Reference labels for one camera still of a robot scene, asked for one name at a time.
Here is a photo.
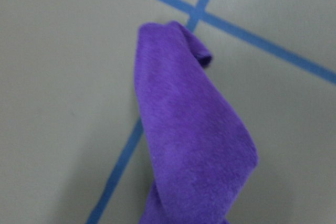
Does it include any blue tape line lengthwise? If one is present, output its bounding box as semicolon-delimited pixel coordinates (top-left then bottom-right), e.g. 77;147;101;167
86;0;209;223

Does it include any purple towel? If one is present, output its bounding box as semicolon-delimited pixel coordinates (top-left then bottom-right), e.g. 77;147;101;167
134;22;258;223

